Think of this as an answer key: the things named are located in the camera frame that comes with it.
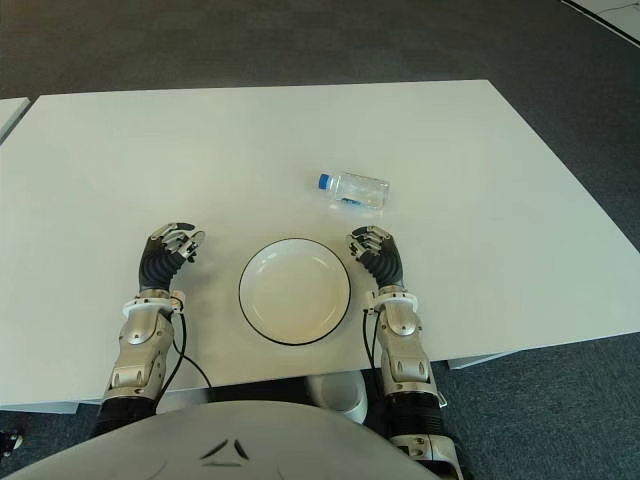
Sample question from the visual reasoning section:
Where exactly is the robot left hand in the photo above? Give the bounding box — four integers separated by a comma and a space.
135, 221, 207, 296

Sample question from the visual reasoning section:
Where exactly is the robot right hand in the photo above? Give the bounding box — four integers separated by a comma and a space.
345, 224, 405, 290

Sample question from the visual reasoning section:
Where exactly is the clear water bottle blue cap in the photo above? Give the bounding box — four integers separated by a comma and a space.
315, 171, 391, 211

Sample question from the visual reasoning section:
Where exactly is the white plate black rim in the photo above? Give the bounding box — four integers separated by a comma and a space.
238, 238, 352, 346

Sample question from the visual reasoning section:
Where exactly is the grey robot torso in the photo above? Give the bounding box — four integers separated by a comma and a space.
0, 399, 436, 480

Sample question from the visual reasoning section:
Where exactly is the white side table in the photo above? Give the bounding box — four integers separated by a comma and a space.
0, 97, 31, 144

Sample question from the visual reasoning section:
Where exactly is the black wheeled stand foot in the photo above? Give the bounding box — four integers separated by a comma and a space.
0, 424, 25, 459

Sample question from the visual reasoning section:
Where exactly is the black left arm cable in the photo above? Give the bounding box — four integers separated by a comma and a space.
158, 307, 215, 404

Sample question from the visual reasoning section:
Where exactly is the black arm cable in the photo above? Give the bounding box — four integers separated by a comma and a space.
362, 305, 384, 374
158, 307, 215, 404

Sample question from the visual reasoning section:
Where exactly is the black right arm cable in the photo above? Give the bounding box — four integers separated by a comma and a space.
362, 305, 384, 374

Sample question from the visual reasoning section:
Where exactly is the white round pedestal base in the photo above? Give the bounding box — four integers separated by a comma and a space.
305, 373, 370, 425

